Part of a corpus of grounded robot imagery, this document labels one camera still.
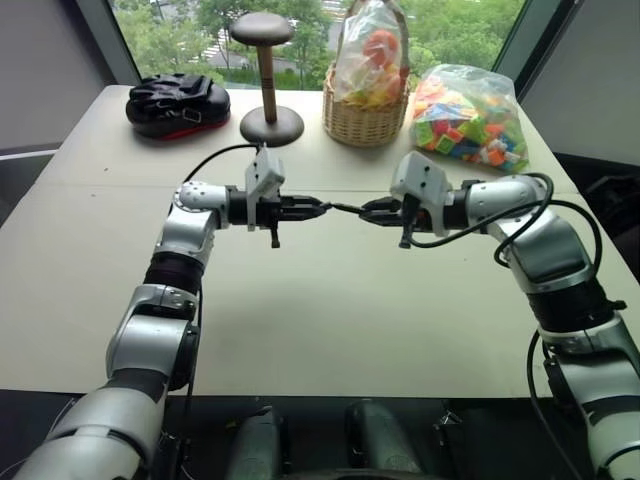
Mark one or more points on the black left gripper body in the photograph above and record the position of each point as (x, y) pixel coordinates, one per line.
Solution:
(270, 212)

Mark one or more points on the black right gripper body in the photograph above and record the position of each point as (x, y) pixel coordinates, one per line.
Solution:
(415, 221)

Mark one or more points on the black marker cap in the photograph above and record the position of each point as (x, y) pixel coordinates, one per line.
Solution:
(358, 209)

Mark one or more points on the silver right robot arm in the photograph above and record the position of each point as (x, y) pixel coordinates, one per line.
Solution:
(555, 255)

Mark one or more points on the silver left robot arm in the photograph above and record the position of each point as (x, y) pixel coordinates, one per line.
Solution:
(145, 345)

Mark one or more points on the woven wicker basket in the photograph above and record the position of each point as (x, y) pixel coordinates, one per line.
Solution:
(362, 117)

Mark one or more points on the clear bag of colourful blocks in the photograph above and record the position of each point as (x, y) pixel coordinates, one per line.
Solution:
(467, 120)

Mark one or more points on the brown wooden hat stand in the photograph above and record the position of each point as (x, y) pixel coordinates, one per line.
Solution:
(267, 80)

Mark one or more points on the clear bag of toy fruit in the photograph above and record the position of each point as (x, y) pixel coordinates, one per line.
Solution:
(370, 55)

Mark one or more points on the dark grey rounded shape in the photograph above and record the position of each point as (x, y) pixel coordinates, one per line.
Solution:
(260, 445)

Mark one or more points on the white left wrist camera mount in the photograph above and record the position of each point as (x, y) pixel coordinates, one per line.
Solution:
(265, 172)

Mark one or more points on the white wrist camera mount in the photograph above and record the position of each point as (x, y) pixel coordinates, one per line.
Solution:
(265, 172)
(422, 177)

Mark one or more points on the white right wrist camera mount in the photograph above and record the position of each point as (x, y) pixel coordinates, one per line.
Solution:
(422, 177)

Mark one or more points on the dark window frame post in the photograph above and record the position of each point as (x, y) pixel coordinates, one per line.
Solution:
(535, 35)
(117, 45)

